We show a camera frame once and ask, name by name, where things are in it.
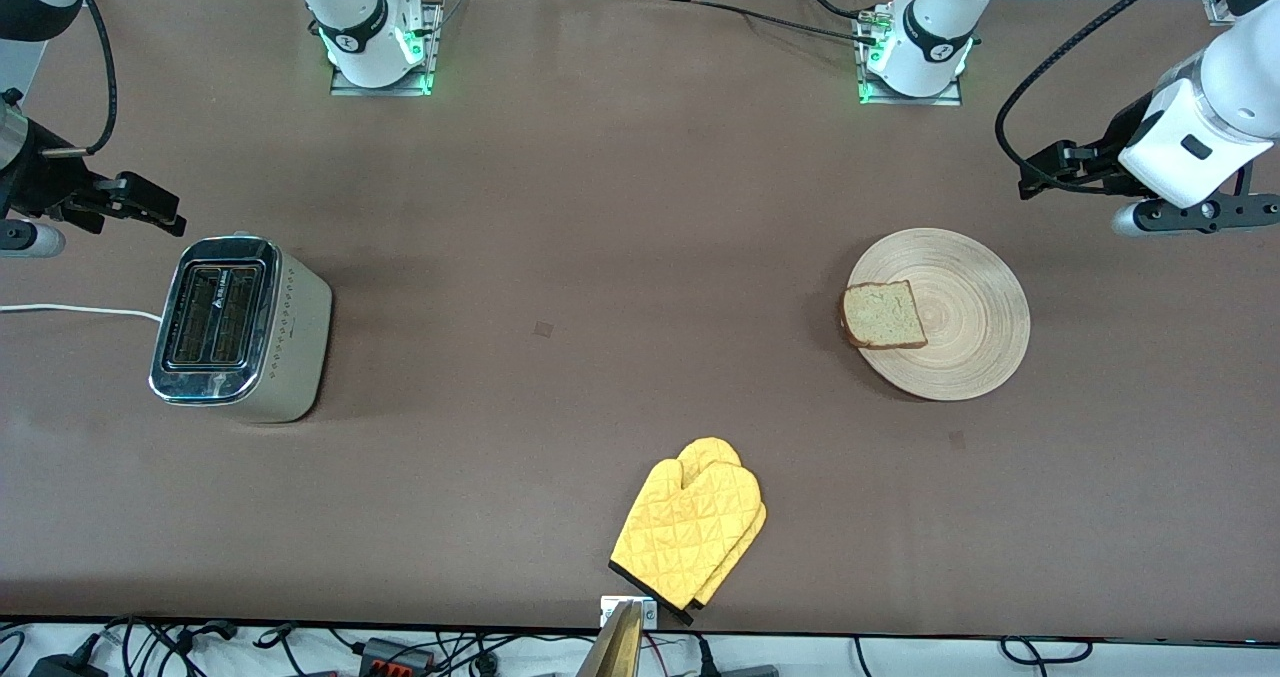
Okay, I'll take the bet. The round wooden plate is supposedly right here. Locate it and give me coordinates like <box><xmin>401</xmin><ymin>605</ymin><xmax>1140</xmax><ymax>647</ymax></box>
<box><xmin>843</xmin><ymin>227</ymin><xmax>1031</xmax><ymax>402</ymax></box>

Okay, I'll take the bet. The slice of bread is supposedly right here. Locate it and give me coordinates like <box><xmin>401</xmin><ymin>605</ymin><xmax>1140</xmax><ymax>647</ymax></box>
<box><xmin>840</xmin><ymin>279</ymin><xmax>929</xmax><ymax>350</ymax></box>

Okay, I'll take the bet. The cream and chrome toaster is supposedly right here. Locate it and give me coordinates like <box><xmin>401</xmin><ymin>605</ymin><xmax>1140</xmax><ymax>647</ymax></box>
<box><xmin>148</xmin><ymin>234</ymin><xmax>334</xmax><ymax>425</ymax></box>

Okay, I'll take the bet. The black power adapter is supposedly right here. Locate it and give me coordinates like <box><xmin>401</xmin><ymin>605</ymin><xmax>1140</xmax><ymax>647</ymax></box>
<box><xmin>28</xmin><ymin>655</ymin><xmax>108</xmax><ymax>677</ymax></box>

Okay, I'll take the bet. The black and orange connector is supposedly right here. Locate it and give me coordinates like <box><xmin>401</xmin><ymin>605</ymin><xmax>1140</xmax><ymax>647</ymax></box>
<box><xmin>358</xmin><ymin>638</ymin><xmax>438</xmax><ymax>674</ymax></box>

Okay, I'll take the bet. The brass coloured metal bar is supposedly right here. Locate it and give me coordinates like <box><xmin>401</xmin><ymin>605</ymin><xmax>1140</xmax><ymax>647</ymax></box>
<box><xmin>575</xmin><ymin>600</ymin><xmax>643</xmax><ymax>677</ymax></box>

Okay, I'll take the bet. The white toaster power cord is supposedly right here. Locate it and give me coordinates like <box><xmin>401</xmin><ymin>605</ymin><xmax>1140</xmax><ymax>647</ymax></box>
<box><xmin>0</xmin><ymin>303</ymin><xmax>163</xmax><ymax>324</ymax></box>

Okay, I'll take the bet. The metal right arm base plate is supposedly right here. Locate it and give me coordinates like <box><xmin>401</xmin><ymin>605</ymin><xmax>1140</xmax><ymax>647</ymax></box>
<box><xmin>330</xmin><ymin>2</ymin><xmax>442</xmax><ymax>97</ymax></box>

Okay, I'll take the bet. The thin black table cable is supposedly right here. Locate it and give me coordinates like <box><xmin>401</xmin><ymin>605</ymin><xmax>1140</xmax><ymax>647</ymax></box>
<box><xmin>793</xmin><ymin>0</ymin><xmax>887</xmax><ymax>24</ymax></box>
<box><xmin>640</xmin><ymin>0</ymin><xmax>881</xmax><ymax>46</ymax></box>

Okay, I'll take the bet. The black looped floor cable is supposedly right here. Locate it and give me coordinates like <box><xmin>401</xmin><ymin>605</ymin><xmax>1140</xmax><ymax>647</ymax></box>
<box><xmin>1000</xmin><ymin>636</ymin><xmax>1093</xmax><ymax>669</ymax></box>

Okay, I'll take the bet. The small metal table bracket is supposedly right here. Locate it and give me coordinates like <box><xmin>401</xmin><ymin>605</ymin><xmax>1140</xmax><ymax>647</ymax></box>
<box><xmin>600</xmin><ymin>597</ymin><xmax>658</xmax><ymax>629</ymax></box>

